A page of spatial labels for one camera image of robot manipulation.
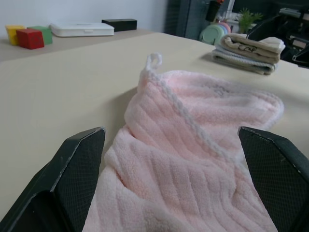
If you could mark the spiky-leaved green plant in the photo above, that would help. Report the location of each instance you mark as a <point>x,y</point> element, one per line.
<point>247,18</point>

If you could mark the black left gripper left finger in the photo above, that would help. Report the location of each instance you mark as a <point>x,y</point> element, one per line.
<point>60,183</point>

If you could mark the folded pale blue towel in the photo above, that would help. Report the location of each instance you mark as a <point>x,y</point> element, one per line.
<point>241,62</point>

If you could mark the black equipment frame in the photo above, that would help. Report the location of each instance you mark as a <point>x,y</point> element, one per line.
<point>293,29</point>

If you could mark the yellow wooden cube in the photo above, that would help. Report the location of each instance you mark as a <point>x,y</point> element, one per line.
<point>11,33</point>

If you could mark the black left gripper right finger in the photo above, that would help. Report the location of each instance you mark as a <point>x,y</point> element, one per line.
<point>280,174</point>

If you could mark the pink fluffy towel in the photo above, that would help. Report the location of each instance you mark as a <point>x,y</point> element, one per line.
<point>181,157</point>

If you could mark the red wooden cube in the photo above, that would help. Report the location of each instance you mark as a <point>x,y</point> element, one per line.
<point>30,39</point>

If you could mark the green wooden cube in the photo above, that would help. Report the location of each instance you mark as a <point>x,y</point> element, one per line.
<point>47,35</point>

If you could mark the pastel plate stack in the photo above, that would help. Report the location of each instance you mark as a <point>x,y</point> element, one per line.
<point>212,33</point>

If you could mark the folded beige towel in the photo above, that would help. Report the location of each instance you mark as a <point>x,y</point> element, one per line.
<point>248,47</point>

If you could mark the flat white plastic box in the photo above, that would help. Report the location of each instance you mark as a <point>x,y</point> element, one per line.
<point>82,29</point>

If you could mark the dark grey ribbed cabinet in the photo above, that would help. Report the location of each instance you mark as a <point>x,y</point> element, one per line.
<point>183,17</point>

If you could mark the long black box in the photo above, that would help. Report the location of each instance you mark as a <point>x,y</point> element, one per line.
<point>120,24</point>

